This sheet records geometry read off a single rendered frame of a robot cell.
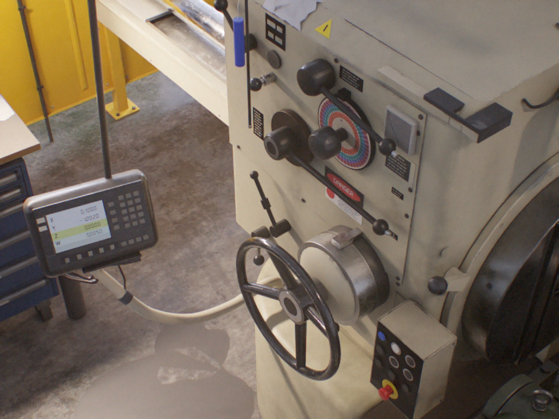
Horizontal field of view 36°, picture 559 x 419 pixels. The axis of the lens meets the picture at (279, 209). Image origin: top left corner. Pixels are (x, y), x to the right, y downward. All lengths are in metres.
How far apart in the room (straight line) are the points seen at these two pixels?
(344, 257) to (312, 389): 0.91
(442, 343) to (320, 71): 0.65
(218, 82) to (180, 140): 1.74
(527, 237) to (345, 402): 1.00
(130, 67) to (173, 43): 1.70
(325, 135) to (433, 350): 0.52
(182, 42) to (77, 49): 1.54
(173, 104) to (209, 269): 1.28
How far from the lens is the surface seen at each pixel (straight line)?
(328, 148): 1.83
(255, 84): 2.02
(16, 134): 3.22
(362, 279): 2.00
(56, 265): 2.44
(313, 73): 1.83
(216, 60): 2.97
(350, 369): 2.81
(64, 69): 4.57
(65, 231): 2.41
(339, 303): 2.03
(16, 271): 3.51
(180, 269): 3.92
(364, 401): 2.74
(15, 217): 3.34
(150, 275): 3.91
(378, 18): 1.87
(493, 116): 1.64
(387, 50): 1.78
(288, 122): 2.04
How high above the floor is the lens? 2.86
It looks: 43 degrees down
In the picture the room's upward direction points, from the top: straight up
